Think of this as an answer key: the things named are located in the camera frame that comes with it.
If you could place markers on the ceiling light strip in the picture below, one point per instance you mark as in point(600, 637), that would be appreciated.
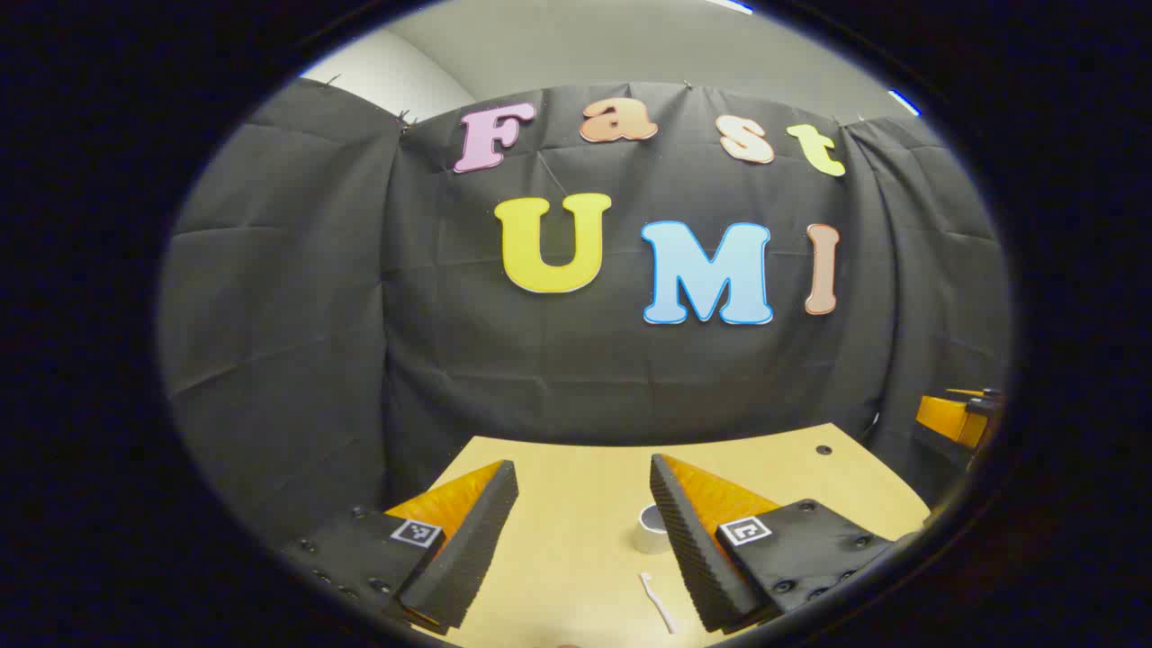
point(905, 102)
point(729, 5)

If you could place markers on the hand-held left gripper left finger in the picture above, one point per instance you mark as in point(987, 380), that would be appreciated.
point(472, 540)

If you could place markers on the white toothbrush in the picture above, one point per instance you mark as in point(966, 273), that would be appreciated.
point(655, 598)

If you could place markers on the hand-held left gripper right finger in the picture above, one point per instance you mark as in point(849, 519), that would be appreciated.
point(693, 558)

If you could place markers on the light wooden desktop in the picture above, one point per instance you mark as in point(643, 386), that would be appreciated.
point(576, 540)

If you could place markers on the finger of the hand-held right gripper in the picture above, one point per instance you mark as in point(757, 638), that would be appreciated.
point(949, 416)

